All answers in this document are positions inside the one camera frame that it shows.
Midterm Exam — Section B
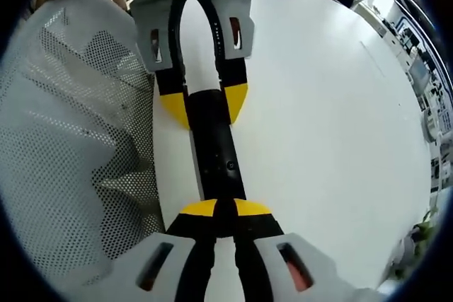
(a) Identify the grey mesh office chair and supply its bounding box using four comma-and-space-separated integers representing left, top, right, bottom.
0, 0, 167, 292

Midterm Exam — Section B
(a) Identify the green potted plant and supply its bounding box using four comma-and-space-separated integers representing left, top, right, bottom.
410, 206, 442, 246

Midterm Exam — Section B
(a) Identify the black remote control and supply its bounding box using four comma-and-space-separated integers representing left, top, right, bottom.
184, 88, 248, 239

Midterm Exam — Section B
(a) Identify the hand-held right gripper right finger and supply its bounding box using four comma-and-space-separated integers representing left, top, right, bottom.
231, 198, 383, 302

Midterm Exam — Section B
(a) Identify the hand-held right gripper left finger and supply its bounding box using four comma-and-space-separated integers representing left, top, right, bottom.
88, 198, 219, 302

